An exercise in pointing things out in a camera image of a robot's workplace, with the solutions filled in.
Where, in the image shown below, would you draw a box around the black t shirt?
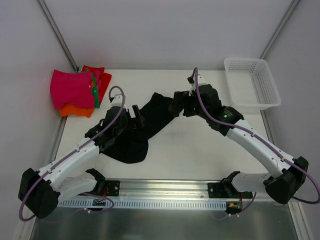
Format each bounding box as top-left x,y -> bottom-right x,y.
100,92 -> 181,165

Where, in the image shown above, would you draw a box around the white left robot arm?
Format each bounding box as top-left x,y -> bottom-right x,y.
18,105 -> 148,222

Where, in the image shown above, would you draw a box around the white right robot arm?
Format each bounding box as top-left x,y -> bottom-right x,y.
168,84 -> 309,204

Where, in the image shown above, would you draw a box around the white plastic basket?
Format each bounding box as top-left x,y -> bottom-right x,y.
224,57 -> 282,114

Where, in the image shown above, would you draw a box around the red folded t shirt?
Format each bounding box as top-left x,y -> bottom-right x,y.
81,65 -> 112,104

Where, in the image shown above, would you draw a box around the orange folded t shirt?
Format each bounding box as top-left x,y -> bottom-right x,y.
58,80 -> 95,118

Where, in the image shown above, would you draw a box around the magenta folded t shirt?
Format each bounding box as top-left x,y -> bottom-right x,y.
50,69 -> 95,109

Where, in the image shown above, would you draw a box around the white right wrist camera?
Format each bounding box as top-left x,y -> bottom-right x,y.
187,73 -> 207,92

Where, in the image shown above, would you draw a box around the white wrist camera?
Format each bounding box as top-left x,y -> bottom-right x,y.
187,73 -> 207,92
109,94 -> 127,108

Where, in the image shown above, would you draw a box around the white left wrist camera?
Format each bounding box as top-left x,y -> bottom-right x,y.
109,94 -> 127,108

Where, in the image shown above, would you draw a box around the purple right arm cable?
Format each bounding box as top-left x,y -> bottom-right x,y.
191,66 -> 320,221

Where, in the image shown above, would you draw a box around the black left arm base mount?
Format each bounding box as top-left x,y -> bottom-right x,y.
85,168 -> 121,197

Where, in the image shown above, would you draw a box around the aluminium front rail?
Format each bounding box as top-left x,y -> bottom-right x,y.
104,178 -> 266,201

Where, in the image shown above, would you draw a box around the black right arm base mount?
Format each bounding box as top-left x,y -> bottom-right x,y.
207,171 -> 253,199

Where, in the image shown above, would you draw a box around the white slotted cable duct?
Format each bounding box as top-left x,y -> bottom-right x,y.
58,197 -> 227,211

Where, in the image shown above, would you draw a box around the left aluminium corner post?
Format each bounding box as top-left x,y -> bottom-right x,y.
36,0 -> 80,73

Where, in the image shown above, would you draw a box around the aluminium corner post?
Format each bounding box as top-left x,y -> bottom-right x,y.
259,0 -> 302,60
36,0 -> 80,73

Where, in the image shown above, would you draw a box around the right aluminium corner post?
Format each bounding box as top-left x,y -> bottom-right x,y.
259,0 -> 302,60

